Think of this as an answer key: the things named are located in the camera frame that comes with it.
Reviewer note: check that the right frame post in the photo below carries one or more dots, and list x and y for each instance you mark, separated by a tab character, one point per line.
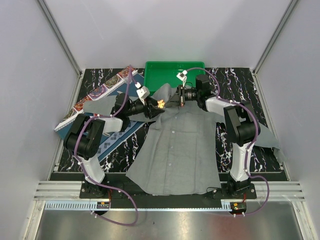
276	34

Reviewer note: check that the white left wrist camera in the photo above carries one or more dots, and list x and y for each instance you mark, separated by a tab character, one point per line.
143	92

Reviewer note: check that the colourful patterned table runner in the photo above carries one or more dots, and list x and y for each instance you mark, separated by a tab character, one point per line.
96	83

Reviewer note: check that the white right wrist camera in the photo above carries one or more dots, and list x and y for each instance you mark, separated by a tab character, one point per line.
182	76

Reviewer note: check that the gold leaf brooch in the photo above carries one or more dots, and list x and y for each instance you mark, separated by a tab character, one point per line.
161	104

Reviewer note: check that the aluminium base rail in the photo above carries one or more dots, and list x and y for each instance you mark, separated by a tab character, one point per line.
123	194

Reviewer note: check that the frame post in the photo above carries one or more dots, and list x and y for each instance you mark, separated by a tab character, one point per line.
276	34
59	36

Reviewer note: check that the grey button shirt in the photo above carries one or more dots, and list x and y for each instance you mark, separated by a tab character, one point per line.
180	147

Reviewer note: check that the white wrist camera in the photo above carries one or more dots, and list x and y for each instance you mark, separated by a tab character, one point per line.
182	76
143	92

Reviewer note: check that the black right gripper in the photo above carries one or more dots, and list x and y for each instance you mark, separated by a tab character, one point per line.
174	101

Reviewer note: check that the green plastic tray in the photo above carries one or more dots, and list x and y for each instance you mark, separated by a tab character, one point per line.
158	73

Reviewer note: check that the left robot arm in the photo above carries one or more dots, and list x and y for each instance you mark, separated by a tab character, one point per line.
84	137

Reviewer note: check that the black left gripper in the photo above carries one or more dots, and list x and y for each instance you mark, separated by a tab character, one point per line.
150	103

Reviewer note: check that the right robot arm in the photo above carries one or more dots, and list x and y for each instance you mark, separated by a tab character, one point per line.
241	125

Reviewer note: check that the left frame post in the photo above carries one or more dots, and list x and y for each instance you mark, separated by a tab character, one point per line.
59	36

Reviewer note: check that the blue patterned placemat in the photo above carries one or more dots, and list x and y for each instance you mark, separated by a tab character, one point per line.
118	150

